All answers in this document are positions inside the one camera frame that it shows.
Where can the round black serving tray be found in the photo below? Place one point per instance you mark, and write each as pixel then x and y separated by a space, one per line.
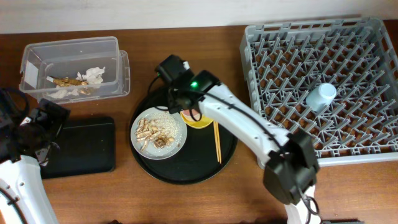
pixel 195 161

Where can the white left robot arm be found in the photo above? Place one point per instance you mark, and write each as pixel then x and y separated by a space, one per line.
pixel 23 198

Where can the pink plastic cup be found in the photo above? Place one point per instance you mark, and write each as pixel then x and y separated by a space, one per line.
pixel 191 115

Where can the grey plastic dishwasher rack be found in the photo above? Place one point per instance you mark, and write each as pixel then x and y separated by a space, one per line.
pixel 335 79

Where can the light blue plastic cup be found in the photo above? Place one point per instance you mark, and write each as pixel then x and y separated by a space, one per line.
pixel 321 96

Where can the black rectangular bin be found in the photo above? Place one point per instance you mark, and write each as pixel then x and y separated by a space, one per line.
pixel 85 146

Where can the food scraps on plate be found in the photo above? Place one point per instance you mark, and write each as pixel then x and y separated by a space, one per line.
pixel 159 129

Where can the clear plastic waste bin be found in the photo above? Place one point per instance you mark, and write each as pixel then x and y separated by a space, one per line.
pixel 66 58

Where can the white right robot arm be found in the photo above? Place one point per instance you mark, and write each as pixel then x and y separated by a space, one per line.
pixel 289 160

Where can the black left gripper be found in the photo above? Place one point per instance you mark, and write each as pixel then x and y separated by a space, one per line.
pixel 56 121

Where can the white tissue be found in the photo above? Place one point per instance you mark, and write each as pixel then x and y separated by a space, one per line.
pixel 93 76

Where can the grey plate with food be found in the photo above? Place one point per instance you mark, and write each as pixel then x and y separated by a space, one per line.
pixel 151 152

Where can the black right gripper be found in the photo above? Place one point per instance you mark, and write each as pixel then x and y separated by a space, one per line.
pixel 177 104

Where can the gold foil wrapper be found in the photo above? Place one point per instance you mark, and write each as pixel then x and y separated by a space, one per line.
pixel 65 82

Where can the yellow plastic bowl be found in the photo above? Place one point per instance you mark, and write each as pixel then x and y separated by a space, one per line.
pixel 202 123

